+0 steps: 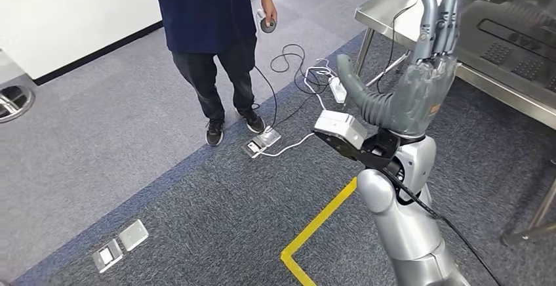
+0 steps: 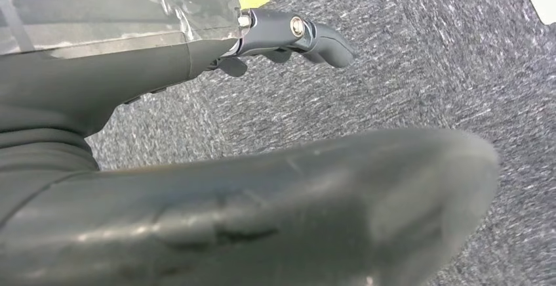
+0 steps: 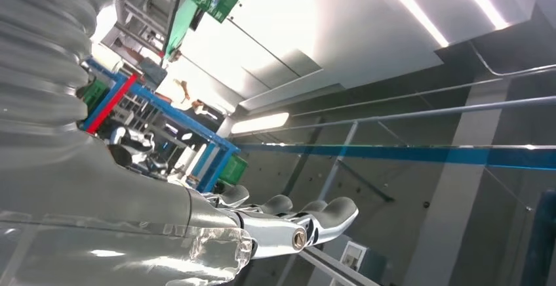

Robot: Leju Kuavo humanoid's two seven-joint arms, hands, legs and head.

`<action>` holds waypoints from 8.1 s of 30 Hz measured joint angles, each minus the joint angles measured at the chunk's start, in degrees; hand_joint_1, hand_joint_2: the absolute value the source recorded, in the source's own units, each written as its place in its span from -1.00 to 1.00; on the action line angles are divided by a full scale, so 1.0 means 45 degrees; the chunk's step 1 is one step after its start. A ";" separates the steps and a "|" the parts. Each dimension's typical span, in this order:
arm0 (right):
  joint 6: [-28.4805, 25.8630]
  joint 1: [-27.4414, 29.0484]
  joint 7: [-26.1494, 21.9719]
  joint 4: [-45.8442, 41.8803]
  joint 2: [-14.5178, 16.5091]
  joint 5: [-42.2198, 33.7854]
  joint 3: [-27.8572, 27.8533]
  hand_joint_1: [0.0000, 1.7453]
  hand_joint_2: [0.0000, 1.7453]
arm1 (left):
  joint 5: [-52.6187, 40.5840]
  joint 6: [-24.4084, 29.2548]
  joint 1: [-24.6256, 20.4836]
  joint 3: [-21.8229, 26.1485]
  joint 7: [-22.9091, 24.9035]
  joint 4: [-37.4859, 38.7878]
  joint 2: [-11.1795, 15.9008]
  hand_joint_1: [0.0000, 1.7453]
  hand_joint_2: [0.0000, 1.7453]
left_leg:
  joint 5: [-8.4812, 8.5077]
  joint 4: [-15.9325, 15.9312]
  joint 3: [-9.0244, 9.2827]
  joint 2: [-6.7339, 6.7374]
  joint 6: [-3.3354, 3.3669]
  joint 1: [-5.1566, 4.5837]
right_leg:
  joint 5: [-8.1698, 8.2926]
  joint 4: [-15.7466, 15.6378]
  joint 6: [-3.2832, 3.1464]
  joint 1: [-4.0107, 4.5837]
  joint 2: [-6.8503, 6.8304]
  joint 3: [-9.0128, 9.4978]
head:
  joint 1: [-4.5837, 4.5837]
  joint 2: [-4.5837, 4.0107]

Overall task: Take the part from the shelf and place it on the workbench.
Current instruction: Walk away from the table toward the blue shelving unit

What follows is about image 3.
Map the blue storage rack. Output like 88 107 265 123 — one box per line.
82 58 241 194

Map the ceiling light strip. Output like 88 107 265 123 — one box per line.
449 0 511 31
371 0 450 49
230 112 290 136

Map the blue ceiling beam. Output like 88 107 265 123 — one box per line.
236 142 556 172

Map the grey ceiling pipe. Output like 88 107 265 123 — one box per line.
234 94 556 139

